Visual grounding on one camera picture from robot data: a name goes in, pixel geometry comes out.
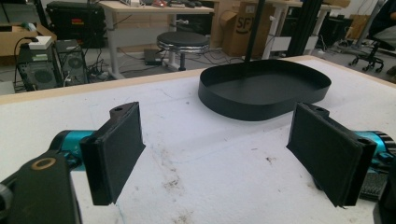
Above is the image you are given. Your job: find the white power adapter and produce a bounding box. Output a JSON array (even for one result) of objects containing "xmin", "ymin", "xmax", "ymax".
[{"xmin": 28, "ymin": 35, "xmax": 54, "ymax": 50}]

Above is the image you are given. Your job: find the white desk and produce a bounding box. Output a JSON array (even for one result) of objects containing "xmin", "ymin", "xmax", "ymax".
[{"xmin": 262, "ymin": 0, "xmax": 343, "ymax": 60}]

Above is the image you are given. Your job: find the open cardboard box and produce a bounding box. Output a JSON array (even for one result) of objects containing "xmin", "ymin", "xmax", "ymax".
[{"xmin": 0, "ymin": 21, "xmax": 58, "ymax": 65}]

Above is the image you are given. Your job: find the light wooden desk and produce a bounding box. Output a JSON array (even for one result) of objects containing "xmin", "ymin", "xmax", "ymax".
[{"xmin": 98, "ymin": 0, "xmax": 215, "ymax": 80}]

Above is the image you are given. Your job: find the black office chair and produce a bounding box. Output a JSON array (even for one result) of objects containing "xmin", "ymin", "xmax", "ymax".
[{"xmin": 347, "ymin": 0, "xmax": 396, "ymax": 74}]

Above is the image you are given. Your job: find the black vertical pole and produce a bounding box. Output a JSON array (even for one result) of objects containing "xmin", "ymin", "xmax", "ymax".
[{"xmin": 244, "ymin": 0, "xmax": 266, "ymax": 63}]

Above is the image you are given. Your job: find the brown cardboard box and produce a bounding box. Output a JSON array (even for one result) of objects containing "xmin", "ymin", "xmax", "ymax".
[{"xmin": 219, "ymin": 1, "xmax": 275, "ymax": 58}]

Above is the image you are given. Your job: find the round black stool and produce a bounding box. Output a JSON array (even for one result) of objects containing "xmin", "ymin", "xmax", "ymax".
[{"xmin": 156, "ymin": 31, "xmax": 211, "ymax": 72}]

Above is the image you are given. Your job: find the black aluminium frame post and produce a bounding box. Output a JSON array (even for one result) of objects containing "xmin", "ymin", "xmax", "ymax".
[{"xmin": 286, "ymin": 0, "xmax": 323, "ymax": 58}]

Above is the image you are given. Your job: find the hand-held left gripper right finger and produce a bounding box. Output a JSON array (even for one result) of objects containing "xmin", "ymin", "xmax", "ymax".
[{"xmin": 286, "ymin": 102, "xmax": 378, "ymax": 208}]

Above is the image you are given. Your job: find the black oval tray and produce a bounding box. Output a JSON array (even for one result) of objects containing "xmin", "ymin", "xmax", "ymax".
[{"xmin": 197, "ymin": 59, "xmax": 332, "ymax": 122}]

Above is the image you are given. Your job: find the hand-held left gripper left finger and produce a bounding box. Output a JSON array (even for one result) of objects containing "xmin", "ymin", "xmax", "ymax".
[{"xmin": 78, "ymin": 101, "xmax": 147, "ymax": 206}]

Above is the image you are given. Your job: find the black hard case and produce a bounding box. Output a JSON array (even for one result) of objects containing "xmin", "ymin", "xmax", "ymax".
[{"xmin": 46, "ymin": 0, "xmax": 106, "ymax": 49}]

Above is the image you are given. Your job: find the black computer tower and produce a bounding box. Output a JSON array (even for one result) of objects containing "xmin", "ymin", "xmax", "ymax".
[{"xmin": 16, "ymin": 43, "xmax": 64, "ymax": 92}]

